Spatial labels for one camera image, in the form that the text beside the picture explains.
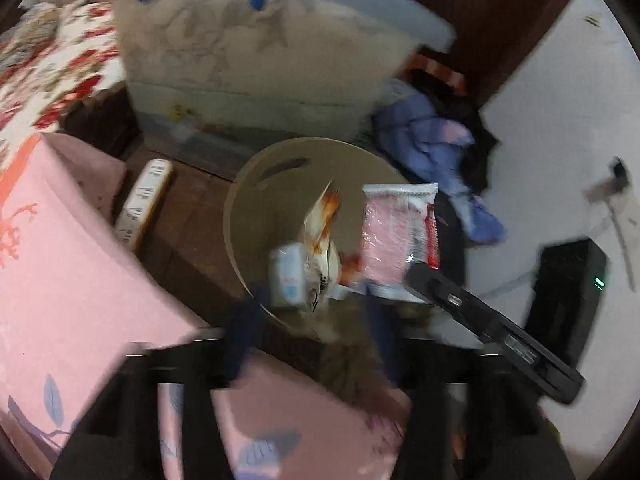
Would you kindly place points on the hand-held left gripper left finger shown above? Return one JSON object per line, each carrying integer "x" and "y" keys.
{"x": 242, "y": 335}

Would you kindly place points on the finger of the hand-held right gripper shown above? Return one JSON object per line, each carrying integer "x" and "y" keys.
{"x": 450, "y": 240}

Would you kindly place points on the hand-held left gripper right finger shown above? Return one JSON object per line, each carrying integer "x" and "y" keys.
{"x": 381, "y": 332}

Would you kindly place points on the pink clear snack packet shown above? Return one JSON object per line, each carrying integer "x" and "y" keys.
{"x": 387, "y": 235}

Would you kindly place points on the small red wrapper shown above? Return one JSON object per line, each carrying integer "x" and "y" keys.
{"x": 351, "y": 267}

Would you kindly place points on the small white carton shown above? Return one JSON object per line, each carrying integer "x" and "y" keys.
{"x": 287, "y": 275}

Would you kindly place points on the beige round waste bin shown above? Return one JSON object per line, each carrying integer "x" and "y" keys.
{"x": 260, "y": 220}

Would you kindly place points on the white orange snack wrapper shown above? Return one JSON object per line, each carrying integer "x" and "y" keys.
{"x": 320, "y": 230}

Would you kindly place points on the black garment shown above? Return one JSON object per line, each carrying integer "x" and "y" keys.
{"x": 475, "y": 160}

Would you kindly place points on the lilac blue garment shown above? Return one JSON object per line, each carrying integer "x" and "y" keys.
{"x": 425, "y": 135}

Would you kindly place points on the white power strip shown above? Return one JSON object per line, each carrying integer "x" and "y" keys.
{"x": 142, "y": 200}

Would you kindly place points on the red striped cloth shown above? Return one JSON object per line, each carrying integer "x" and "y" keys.
{"x": 440, "y": 67}

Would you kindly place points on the pink printed blanket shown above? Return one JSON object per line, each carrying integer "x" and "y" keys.
{"x": 75, "y": 260}

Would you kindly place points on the dark wooden door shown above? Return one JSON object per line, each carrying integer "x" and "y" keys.
{"x": 490, "y": 20}

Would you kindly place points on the beige patterned cushion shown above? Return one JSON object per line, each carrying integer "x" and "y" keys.
{"x": 250, "y": 55}

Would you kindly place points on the floral bedsheet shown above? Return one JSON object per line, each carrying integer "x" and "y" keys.
{"x": 50, "y": 70}

